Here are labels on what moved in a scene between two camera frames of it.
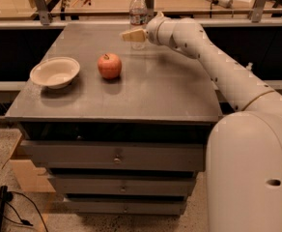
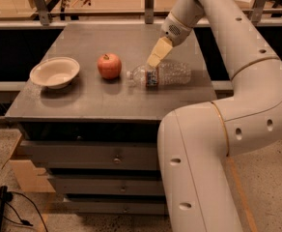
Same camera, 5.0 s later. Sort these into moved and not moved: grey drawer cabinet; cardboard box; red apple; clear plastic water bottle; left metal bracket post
Moved: clear plastic water bottle
Not moved: left metal bracket post; grey drawer cabinet; cardboard box; red apple
